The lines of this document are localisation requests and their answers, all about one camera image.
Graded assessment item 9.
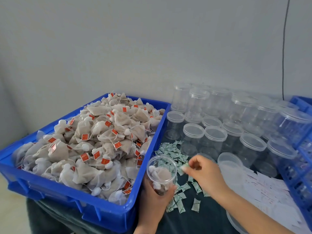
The person's right hand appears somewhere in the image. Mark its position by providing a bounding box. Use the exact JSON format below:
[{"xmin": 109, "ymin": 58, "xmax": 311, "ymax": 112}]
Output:
[{"xmin": 181, "ymin": 154, "xmax": 231, "ymax": 200}]

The person's left hand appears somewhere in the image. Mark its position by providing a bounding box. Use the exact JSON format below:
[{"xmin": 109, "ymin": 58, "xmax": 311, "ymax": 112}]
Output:
[{"xmin": 134, "ymin": 174, "xmax": 178, "ymax": 232}]

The white mesh tea bag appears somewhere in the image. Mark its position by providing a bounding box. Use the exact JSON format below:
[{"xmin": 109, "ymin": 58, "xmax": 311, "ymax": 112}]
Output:
[{"xmin": 150, "ymin": 165, "xmax": 175, "ymax": 190}]

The pile of green desiccant packets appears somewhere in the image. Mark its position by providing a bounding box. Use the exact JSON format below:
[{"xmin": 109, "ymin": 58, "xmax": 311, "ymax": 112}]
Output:
[{"xmin": 155, "ymin": 141, "xmax": 211, "ymax": 214}]

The clear jar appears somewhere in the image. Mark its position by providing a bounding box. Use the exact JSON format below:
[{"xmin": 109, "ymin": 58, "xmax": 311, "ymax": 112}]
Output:
[{"xmin": 146, "ymin": 155, "xmax": 177, "ymax": 194}]

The group of lidded jars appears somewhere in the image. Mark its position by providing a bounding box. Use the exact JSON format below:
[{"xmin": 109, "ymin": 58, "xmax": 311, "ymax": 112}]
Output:
[{"xmin": 166, "ymin": 84, "xmax": 312, "ymax": 177}]

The pile of white label papers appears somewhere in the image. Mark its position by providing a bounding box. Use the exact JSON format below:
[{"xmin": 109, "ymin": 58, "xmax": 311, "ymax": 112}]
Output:
[{"xmin": 222, "ymin": 165, "xmax": 312, "ymax": 234}]

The pile of tea bags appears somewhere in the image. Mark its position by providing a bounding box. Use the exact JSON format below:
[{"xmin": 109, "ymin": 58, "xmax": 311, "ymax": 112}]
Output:
[{"xmin": 14, "ymin": 92, "xmax": 166, "ymax": 205}]

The blue slatted crate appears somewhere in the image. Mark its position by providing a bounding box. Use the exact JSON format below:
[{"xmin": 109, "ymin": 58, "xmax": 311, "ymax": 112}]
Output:
[{"xmin": 277, "ymin": 96, "xmax": 312, "ymax": 229}]

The person's right forearm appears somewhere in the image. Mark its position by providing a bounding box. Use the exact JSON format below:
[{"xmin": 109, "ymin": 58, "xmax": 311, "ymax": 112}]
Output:
[{"xmin": 215, "ymin": 187, "xmax": 294, "ymax": 234}]

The blue plastic tray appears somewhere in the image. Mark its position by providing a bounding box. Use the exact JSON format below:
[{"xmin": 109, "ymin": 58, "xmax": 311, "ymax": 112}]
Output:
[{"xmin": 0, "ymin": 93, "xmax": 172, "ymax": 233}]

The black cable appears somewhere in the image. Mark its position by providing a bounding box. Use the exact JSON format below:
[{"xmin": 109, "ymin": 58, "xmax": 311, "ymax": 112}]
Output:
[{"xmin": 281, "ymin": 0, "xmax": 292, "ymax": 100}]

